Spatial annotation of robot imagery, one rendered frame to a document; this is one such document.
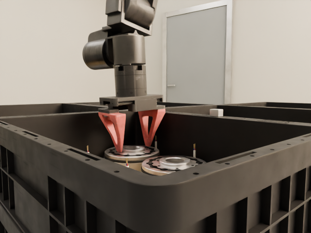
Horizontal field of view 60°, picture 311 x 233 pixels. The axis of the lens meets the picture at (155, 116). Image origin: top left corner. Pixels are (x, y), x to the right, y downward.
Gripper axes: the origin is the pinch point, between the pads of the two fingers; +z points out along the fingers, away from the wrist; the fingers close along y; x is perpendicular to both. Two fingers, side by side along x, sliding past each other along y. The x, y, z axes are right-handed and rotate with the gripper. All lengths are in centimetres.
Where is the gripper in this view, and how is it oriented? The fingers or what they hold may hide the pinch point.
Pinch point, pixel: (133, 144)
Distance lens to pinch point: 50.8
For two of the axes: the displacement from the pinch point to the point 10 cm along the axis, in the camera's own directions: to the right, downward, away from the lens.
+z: 0.4, 9.9, 1.3
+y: -8.0, 1.1, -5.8
